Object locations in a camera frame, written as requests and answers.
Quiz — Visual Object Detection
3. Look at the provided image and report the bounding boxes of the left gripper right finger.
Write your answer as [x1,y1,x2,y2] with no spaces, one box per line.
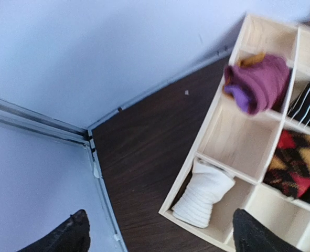
[232,208,299,252]

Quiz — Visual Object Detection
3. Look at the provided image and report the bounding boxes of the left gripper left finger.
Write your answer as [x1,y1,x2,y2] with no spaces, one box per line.
[21,209,91,252]

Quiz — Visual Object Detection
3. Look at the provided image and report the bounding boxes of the cream and brown sock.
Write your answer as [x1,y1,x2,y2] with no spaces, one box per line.
[172,157,236,228]

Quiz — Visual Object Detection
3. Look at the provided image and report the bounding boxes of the strawberry pattern sock in box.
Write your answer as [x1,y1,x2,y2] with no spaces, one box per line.
[263,130,310,199]

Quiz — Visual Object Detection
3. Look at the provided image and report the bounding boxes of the wooden compartment box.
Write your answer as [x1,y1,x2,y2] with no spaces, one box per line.
[159,14,310,251]

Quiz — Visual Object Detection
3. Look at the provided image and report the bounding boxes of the black striped sock in box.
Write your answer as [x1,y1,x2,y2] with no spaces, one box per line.
[287,82,310,127]

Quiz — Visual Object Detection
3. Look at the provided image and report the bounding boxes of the purple sock in box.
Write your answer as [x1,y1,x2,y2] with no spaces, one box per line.
[223,52,290,115]

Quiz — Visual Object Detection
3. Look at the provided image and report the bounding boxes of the left aluminium frame post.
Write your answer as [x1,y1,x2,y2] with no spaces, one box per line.
[0,99,90,146]

